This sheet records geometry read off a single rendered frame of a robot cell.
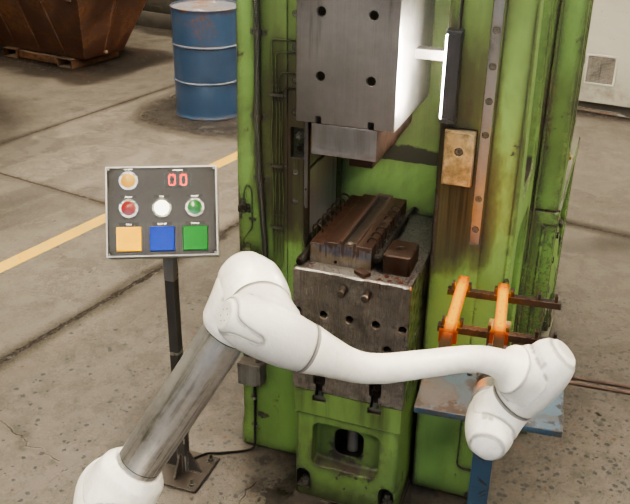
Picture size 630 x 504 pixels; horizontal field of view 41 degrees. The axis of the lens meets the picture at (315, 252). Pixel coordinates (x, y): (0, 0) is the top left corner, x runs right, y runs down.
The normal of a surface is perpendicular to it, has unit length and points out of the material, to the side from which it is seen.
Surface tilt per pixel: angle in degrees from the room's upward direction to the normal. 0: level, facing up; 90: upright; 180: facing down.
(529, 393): 99
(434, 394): 0
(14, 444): 0
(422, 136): 90
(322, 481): 89
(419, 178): 90
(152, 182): 60
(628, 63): 90
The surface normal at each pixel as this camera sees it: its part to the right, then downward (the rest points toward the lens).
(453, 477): -0.34, 0.41
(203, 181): 0.08, -0.07
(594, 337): 0.01, -0.90
